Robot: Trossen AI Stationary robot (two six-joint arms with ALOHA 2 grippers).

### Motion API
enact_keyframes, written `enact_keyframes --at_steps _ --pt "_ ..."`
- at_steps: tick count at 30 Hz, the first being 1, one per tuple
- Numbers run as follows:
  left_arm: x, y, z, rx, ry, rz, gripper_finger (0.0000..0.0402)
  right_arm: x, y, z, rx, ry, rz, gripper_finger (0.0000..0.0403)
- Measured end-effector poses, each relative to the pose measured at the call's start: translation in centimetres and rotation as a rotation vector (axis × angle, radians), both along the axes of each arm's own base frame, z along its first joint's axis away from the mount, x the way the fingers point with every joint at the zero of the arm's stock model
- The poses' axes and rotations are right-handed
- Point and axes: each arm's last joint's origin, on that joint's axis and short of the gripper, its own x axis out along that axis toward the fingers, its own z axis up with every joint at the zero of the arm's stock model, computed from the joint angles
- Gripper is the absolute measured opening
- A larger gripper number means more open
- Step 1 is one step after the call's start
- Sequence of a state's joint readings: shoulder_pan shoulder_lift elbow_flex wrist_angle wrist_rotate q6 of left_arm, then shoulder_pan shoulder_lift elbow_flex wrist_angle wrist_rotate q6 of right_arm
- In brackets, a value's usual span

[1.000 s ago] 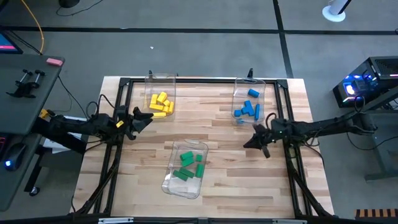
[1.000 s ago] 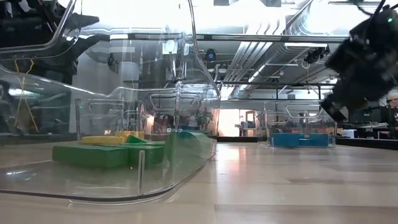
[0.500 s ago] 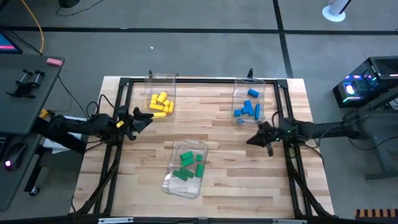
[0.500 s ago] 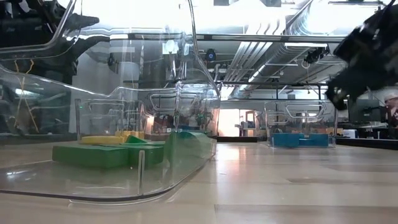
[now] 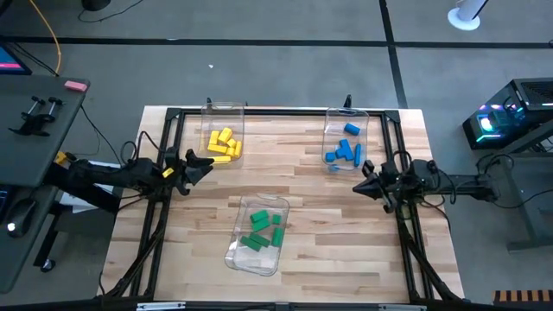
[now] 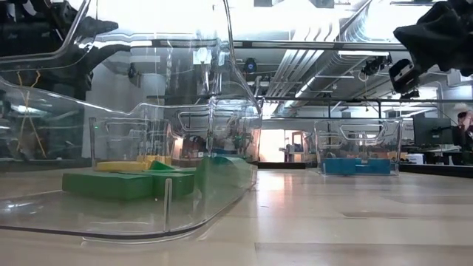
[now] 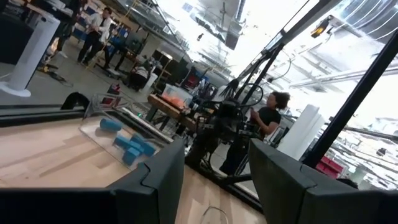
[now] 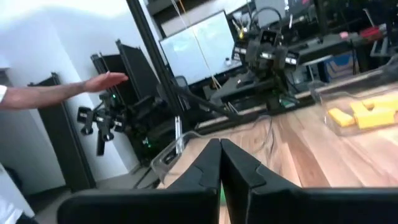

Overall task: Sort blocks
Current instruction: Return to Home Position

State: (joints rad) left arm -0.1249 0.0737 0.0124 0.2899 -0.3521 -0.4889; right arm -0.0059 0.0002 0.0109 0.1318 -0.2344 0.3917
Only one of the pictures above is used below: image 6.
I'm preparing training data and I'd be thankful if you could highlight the long yellow block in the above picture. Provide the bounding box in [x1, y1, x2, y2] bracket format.
[95, 160, 149, 173]

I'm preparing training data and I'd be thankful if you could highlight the yellow rectangular block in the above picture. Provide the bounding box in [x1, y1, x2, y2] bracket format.
[135, 154, 173, 167]

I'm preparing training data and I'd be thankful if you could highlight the long green block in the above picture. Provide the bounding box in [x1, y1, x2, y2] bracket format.
[118, 169, 196, 200]
[61, 171, 154, 202]

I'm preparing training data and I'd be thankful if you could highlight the small blue block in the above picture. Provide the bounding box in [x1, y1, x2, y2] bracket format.
[324, 158, 356, 175]

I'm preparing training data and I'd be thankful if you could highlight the black ceiling device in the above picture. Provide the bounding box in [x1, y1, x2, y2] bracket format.
[361, 55, 392, 77]
[243, 57, 259, 74]

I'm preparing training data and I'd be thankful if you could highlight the person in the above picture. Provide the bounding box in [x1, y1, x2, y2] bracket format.
[452, 103, 473, 156]

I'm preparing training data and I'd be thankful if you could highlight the computer monitor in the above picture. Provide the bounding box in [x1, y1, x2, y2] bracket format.
[412, 117, 454, 146]

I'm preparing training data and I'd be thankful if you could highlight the clear plastic bin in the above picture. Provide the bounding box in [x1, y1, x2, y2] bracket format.
[313, 117, 404, 177]
[88, 117, 177, 173]
[0, 0, 264, 245]

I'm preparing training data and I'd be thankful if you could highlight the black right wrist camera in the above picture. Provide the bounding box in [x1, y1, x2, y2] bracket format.
[388, 58, 423, 95]

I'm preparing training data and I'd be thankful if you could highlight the yellow hanging cord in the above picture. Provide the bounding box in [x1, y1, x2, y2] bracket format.
[16, 69, 47, 158]

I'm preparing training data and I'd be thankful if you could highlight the black metal rig frame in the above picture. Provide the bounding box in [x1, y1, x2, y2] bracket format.
[146, 38, 473, 121]

